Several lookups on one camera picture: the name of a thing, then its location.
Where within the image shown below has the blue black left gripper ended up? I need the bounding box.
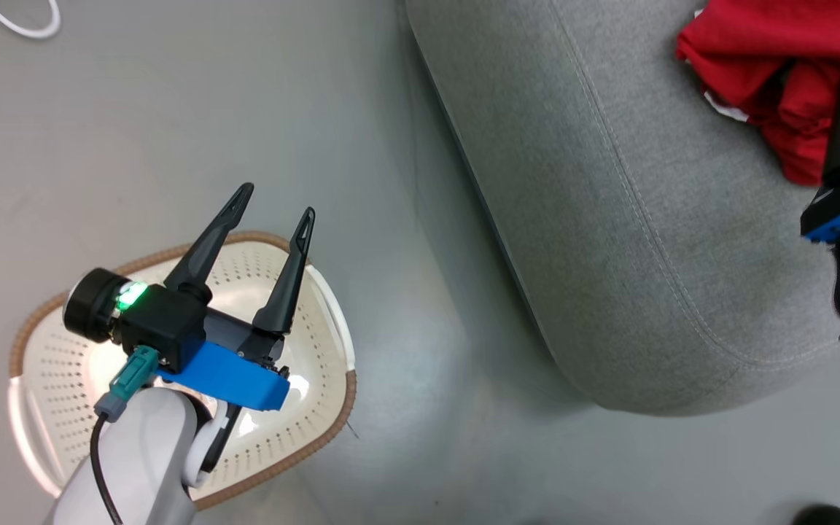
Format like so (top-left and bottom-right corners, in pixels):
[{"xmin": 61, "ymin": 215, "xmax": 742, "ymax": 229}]
[{"xmin": 63, "ymin": 182, "xmax": 317, "ymax": 412}]

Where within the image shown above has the red garment with white tag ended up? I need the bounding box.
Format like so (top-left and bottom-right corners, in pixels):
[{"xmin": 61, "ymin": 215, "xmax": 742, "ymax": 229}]
[{"xmin": 674, "ymin": 0, "xmax": 840, "ymax": 123}]

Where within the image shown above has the white perforated laundry basket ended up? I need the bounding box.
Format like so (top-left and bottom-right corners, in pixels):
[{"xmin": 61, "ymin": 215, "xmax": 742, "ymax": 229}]
[{"xmin": 7, "ymin": 230, "xmax": 359, "ymax": 511}]

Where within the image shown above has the grey fabric sofa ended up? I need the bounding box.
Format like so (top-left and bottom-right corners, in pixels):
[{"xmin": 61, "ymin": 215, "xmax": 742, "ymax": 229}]
[{"xmin": 403, "ymin": 0, "xmax": 840, "ymax": 419}]

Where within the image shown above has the black left cable teal plug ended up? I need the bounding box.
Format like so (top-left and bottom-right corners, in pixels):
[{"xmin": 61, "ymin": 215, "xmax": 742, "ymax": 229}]
[{"xmin": 90, "ymin": 344, "xmax": 161, "ymax": 525}]

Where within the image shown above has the white looped cable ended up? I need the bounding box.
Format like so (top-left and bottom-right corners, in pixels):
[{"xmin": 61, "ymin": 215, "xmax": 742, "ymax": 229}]
[{"xmin": 0, "ymin": 0, "xmax": 63, "ymax": 40}]

